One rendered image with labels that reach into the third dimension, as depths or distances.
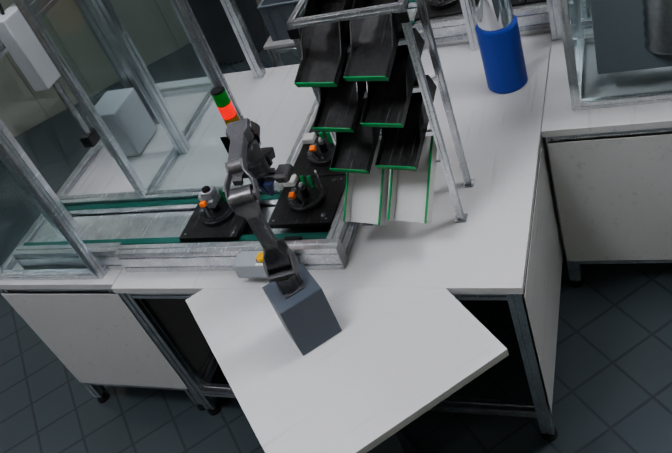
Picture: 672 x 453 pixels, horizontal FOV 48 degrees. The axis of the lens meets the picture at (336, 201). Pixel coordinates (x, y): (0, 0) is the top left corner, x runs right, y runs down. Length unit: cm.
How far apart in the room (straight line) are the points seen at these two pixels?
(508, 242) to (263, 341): 82
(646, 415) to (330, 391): 128
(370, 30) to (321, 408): 106
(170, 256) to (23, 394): 166
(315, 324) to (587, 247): 135
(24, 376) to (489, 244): 269
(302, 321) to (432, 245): 52
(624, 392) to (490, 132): 108
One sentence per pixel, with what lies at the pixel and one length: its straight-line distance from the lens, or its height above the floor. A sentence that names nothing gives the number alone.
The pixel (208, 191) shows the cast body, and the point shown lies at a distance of 268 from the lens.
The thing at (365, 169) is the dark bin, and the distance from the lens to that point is 228.
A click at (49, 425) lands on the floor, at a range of 396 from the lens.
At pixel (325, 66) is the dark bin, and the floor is 154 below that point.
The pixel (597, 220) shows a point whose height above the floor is 40.
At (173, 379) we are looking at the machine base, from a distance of 336.
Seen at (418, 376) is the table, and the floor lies 86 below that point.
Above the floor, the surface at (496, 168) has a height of 86.
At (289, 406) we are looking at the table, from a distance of 221.
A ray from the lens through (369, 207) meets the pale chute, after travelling 241.
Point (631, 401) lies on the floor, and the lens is 304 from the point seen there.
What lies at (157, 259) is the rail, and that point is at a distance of 280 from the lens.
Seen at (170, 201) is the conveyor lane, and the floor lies 95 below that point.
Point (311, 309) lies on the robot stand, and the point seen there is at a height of 101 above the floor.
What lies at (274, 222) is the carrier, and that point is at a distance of 260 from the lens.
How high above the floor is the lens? 256
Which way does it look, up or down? 38 degrees down
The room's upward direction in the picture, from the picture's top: 23 degrees counter-clockwise
